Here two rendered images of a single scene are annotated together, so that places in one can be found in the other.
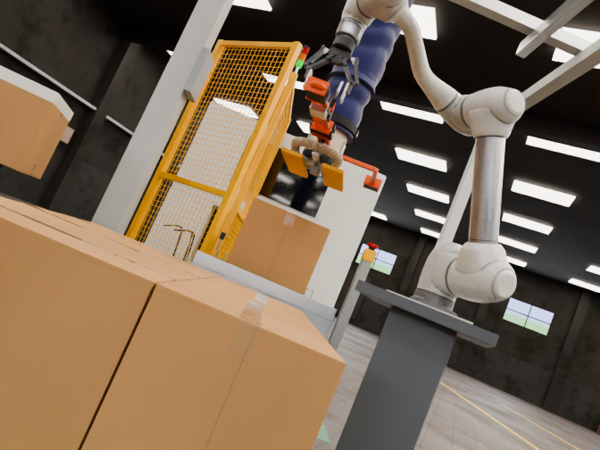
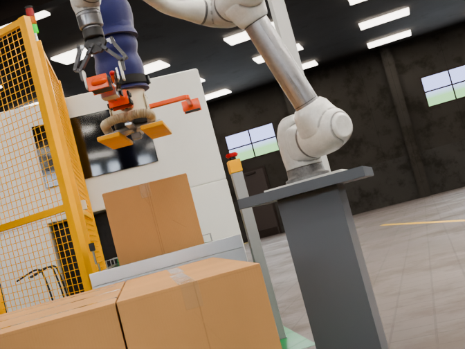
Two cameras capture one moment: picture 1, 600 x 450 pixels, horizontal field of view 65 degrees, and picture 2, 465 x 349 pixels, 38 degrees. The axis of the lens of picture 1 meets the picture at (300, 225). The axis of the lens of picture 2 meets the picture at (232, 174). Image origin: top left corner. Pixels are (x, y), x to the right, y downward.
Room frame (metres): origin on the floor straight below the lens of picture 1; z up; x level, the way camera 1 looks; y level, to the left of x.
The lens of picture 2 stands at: (-0.92, 0.07, 0.66)
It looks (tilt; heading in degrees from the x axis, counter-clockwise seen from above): 4 degrees up; 352
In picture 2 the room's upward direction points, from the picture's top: 15 degrees counter-clockwise
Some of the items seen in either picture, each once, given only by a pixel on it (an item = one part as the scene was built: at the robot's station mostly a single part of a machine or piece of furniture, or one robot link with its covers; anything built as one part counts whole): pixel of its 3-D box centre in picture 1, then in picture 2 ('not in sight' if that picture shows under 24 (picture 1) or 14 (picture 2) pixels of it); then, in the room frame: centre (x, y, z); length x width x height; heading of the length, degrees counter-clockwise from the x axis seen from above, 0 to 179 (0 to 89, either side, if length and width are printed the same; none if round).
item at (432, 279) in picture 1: (446, 270); (298, 140); (1.84, -0.60, 0.93); 0.18 x 0.16 x 0.22; 22
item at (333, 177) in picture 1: (334, 175); (156, 127); (2.12, -0.06, 1.17); 0.34 x 0.10 x 0.05; 172
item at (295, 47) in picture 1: (195, 176); (21, 210); (3.19, 0.78, 1.05); 0.87 x 0.10 x 2.10; 53
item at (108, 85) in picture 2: (317, 90); (99, 84); (1.54, 0.13, 1.27); 0.08 x 0.07 x 0.05; 172
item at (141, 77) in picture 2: (334, 126); (124, 85); (2.13, 0.03, 1.39); 0.23 x 0.23 x 0.04
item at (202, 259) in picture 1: (264, 286); (167, 260); (2.20, 0.04, 0.58); 0.70 x 0.03 x 0.06; 91
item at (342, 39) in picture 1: (340, 52); (95, 40); (1.54, 0.10, 1.43); 0.08 x 0.07 x 0.09; 82
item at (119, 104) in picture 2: (322, 128); (119, 100); (1.88, 0.07, 1.27); 0.10 x 0.08 x 0.06; 82
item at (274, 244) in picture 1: (275, 254); (153, 226); (2.55, 0.06, 0.75); 0.60 x 0.40 x 0.40; 1
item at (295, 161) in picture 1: (296, 161); (115, 138); (2.14, 0.13, 1.17); 0.34 x 0.10 x 0.05; 172
